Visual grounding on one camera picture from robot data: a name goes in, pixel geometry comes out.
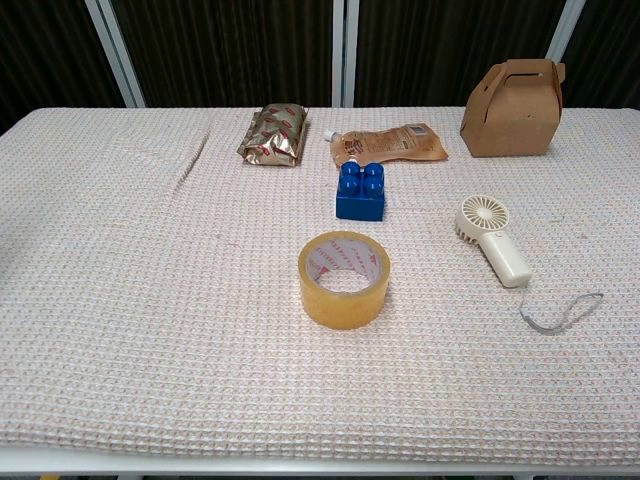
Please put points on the gold foil snack bag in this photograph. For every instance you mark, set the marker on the gold foil snack bag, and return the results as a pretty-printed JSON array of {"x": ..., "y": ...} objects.
[{"x": 275, "y": 135}]

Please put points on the blue toy building block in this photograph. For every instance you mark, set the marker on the blue toy building block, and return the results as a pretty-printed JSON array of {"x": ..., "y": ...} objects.
[{"x": 361, "y": 192}]

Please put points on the clear packing tape roll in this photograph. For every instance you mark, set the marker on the clear packing tape roll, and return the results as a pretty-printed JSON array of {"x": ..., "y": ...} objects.
[{"x": 345, "y": 295}]

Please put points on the white metal frame post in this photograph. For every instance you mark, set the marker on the white metal frame post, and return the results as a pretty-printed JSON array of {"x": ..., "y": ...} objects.
[
  {"x": 117, "y": 50},
  {"x": 345, "y": 50},
  {"x": 565, "y": 30}
]

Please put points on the orange spout refill pouch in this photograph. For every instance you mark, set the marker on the orange spout refill pouch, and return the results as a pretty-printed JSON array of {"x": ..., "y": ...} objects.
[{"x": 390, "y": 142}]

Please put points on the brown cardboard gable box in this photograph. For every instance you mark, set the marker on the brown cardboard gable box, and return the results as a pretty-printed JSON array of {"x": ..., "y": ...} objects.
[{"x": 510, "y": 115}]

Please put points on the white handheld fan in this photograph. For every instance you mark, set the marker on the white handheld fan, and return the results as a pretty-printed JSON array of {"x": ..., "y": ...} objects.
[{"x": 495, "y": 240}]

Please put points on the pink waffle table cloth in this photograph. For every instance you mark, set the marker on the pink waffle table cloth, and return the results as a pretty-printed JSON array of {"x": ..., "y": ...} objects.
[{"x": 200, "y": 300}]

